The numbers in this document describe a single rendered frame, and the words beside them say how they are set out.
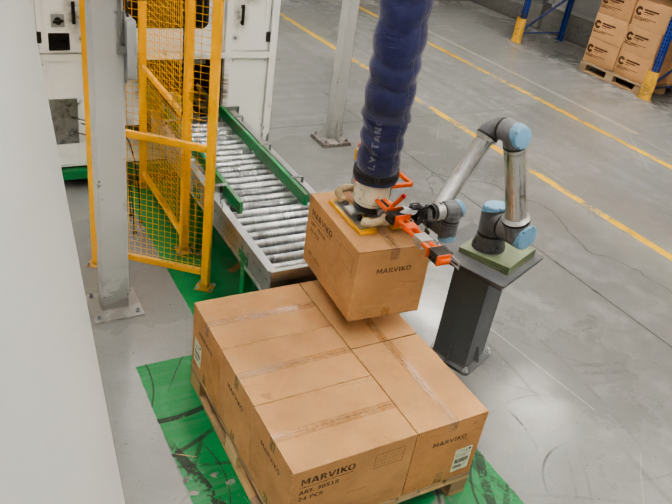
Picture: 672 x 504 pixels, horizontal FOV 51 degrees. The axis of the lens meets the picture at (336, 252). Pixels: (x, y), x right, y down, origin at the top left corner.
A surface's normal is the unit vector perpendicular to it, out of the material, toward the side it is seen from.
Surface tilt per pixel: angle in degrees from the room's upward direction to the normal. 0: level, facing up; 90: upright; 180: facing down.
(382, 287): 90
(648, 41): 88
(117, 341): 0
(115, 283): 90
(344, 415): 0
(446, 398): 0
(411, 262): 90
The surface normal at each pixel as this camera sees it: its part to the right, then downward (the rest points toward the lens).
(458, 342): -0.64, 0.32
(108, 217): 0.48, 0.48
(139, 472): 0.14, -0.85
